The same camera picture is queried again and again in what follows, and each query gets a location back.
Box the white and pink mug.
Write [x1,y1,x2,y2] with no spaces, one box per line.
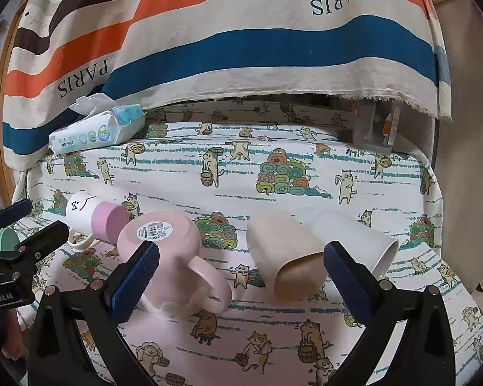
[64,190,130,249]

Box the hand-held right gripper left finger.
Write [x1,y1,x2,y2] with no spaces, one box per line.
[27,240,162,386]

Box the person's foot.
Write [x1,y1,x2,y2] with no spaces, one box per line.
[0,309,25,362]

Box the wooden hoop frame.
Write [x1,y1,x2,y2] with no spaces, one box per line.
[0,12,30,210]

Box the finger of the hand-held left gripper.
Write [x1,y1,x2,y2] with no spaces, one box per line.
[14,220,71,267]
[0,198,34,231]

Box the mint green cup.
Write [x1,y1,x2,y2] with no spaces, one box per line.
[0,227,22,253]

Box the striped cloth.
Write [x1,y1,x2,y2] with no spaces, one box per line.
[2,0,454,170]

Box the brown board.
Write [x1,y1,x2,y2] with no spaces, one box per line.
[429,0,483,295]

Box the white cup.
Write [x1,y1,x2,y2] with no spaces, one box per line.
[308,208,399,280]

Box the clear plastic container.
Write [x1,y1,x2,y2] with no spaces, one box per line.
[351,96,404,156]

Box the cat print bed sheet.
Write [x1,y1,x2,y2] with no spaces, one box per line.
[13,97,483,386]

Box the baby wipes pack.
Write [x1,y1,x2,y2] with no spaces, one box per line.
[48,92,147,156]

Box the beige cup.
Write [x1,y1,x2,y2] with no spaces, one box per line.
[246,208,330,305]

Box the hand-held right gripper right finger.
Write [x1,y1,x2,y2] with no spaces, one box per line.
[323,241,456,386]

